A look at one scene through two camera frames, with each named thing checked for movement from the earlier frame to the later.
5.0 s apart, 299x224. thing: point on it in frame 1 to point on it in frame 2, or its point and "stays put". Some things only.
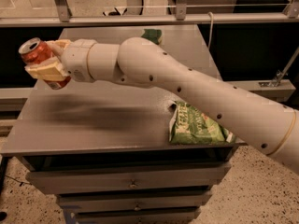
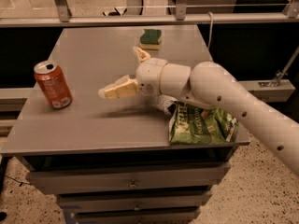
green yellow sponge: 152,35 stays put
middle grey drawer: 132,201 stays put
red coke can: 33,50 to 52,83
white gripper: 76,60 to 149,75
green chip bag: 190,126 stays put
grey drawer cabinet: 105,147 stays put
